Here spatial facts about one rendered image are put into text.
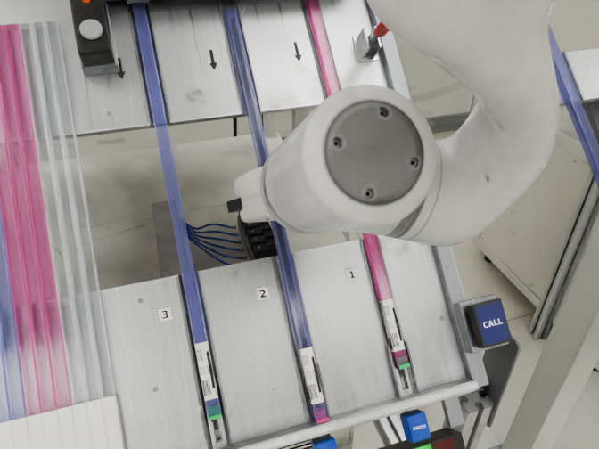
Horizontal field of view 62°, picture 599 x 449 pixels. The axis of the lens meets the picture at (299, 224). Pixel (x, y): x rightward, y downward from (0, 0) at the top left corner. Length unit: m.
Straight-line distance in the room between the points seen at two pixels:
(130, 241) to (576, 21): 2.75
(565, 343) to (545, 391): 0.12
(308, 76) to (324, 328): 0.32
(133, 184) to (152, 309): 0.68
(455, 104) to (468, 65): 2.72
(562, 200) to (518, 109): 1.36
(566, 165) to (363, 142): 1.33
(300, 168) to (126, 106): 0.38
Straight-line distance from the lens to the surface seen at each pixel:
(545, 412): 1.07
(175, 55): 0.67
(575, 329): 0.93
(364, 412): 0.59
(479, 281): 1.94
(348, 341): 0.60
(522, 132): 0.29
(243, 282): 0.58
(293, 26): 0.71
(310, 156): 0.28
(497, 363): 0.72
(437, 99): 2.89
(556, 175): 1.63
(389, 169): 0.29
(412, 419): 0.62
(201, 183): 1.20
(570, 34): 3.28
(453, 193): 0.35
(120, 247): 1.04
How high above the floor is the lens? 1.22
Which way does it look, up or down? 36 degrees down
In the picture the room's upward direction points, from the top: straight up
